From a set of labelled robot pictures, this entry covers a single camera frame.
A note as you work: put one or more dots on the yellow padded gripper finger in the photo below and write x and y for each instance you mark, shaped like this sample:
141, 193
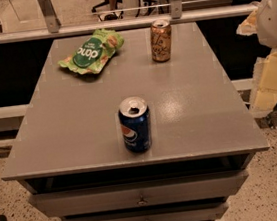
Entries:
263, 96

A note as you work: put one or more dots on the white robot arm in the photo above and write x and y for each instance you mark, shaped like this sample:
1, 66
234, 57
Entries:
263, 22

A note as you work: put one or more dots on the orange la croix can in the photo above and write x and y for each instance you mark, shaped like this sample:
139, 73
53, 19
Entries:
161, 40

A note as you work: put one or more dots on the blue pepsi can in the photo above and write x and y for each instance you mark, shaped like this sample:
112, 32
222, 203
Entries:
134, 116

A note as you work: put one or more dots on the metal railing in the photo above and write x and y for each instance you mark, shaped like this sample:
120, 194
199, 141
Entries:
176, 14

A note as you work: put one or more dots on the grey drawer cabinet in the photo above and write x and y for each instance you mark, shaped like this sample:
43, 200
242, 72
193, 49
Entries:
71, 137

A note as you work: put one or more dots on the green snack bag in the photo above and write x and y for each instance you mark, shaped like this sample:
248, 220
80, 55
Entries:
93, 55

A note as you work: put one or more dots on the black office chair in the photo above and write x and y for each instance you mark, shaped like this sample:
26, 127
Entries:
112, 13

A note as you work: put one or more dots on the top grey drawer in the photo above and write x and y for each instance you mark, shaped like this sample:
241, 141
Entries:
132, 195

